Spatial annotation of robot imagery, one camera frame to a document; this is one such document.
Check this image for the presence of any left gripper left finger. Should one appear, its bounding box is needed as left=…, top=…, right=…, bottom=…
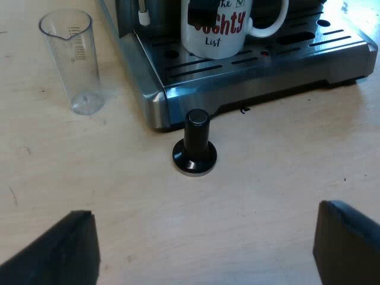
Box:
left=0, top=210, right=101, bottom=285

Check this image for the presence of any steel espresso machine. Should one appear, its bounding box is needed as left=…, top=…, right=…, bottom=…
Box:
left=97, top=0, right=379, bottom=133

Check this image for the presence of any clear measuring glass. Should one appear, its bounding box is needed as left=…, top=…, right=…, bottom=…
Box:
left=38, top=8, right=106, bottom=116

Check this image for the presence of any small black tamper with knob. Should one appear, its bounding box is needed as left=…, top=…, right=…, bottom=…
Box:
left=172, top=108, right=219, bottom=178

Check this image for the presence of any white mug with red and black print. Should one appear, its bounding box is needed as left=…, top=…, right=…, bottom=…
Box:
left=180, top=0, right=290, bottom=60

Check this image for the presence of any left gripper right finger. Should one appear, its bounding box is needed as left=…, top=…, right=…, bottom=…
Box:
left=312, top=199, right=380, bottom=285

